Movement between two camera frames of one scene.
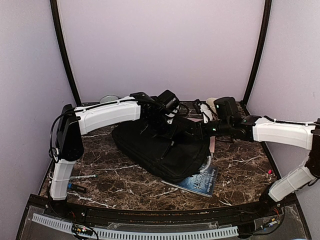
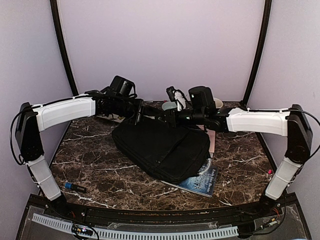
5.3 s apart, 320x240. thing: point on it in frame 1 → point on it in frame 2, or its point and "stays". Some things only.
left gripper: x=169 y=135 → x=138 y=102
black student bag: x=172 y=159 stays
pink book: x=212 y=144 stays
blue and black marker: x=71 y=186 stays
